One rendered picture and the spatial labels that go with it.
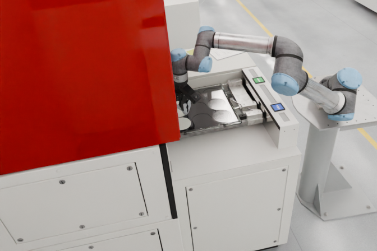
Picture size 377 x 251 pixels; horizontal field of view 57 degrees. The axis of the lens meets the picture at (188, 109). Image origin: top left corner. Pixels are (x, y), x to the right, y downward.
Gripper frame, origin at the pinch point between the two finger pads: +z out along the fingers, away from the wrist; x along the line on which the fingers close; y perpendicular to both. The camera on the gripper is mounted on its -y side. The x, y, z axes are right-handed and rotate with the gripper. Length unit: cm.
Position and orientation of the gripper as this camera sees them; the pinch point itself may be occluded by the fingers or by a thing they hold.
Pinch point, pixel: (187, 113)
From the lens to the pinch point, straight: 178.9
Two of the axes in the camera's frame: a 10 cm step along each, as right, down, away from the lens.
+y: -7.9, -3.2, 5.2
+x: -6.1, 5.1, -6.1
